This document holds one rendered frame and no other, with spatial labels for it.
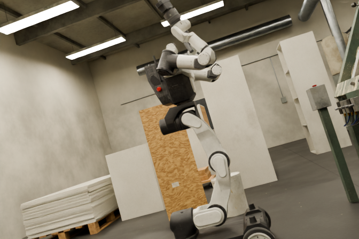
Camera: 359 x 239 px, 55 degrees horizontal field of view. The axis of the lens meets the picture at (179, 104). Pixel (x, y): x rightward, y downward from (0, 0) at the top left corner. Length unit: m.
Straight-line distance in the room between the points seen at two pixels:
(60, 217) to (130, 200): 0.94
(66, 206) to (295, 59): 4.36
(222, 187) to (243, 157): 2.41
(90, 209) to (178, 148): 1.79
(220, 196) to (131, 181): 2.81
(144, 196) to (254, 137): 1.72
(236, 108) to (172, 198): 1.71
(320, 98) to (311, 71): 3.50
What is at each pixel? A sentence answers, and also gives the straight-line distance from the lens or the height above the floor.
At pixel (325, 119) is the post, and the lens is 2.93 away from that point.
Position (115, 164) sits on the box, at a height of 0.79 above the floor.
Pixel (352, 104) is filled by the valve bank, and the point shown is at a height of 0.72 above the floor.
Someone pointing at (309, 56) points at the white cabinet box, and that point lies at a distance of 6.43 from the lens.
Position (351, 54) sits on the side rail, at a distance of 3.11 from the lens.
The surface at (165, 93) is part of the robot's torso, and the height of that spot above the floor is 1.14.
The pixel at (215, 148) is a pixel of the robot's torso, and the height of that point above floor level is 0.70.
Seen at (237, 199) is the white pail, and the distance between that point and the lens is 3.45.
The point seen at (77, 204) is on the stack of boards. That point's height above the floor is 0.42.
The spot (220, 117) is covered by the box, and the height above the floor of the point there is 1.00.
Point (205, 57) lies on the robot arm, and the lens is 2.07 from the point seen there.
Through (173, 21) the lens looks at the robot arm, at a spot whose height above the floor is 1.51.
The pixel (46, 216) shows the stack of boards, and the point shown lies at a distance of 5.18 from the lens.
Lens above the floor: 0.78
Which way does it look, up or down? 7 degrees up
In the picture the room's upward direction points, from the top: 16 degrees counter-clockwise
